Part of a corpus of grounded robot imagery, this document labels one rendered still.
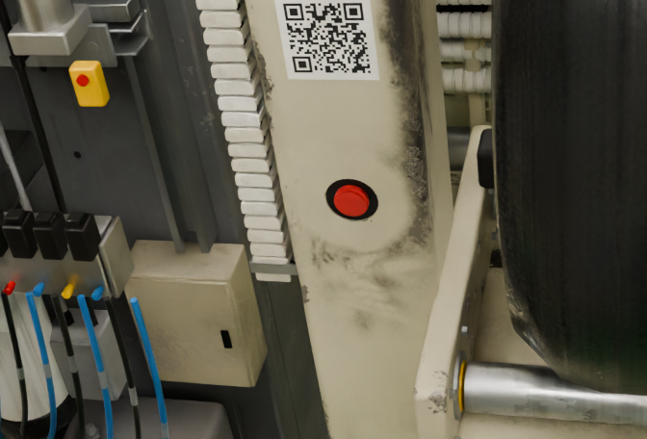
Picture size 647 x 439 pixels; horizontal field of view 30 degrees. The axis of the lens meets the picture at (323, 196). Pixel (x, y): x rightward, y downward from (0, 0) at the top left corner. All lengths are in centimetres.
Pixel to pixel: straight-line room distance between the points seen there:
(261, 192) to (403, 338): 20
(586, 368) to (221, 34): 39
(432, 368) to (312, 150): 21
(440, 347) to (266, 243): 19
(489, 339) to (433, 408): 25
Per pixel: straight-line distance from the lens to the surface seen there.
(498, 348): 125
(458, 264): 113
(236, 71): 100
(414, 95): 97
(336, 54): 95
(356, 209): 103
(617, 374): 88
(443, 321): 107
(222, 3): 97
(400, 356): 115
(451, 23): 138
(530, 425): 110
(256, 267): 112
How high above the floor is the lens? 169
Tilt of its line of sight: 37 degrees down
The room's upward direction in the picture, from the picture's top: 9 degrees counter-clockwise
